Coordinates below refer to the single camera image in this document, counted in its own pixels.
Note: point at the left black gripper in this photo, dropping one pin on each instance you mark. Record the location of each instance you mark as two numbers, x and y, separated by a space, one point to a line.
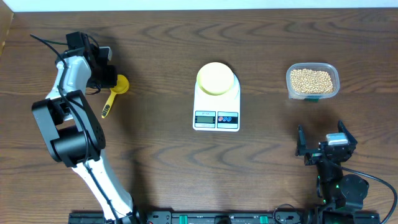
110 73

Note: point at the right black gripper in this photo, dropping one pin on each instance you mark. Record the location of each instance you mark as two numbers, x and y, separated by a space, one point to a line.
301 150

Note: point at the yellow measuring scoop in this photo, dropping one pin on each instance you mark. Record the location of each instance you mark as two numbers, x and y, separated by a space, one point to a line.
121 87

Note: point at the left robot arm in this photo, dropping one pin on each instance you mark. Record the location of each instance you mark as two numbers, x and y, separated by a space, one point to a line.
73 134

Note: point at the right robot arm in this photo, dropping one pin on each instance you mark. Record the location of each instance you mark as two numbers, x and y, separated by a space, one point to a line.
343 195

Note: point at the white digital kitchen scale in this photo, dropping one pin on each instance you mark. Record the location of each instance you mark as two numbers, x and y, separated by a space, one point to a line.
217 113

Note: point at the pale yellow plastic bowl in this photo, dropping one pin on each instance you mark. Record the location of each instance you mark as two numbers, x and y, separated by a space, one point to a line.
215 78

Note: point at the clear plastic container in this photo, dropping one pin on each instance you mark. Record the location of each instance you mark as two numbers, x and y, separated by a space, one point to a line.
325 67

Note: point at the soybeans pile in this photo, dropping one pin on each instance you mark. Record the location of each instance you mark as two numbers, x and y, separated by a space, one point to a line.
311 81

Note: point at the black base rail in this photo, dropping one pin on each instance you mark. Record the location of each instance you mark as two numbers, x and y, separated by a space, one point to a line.
164 217

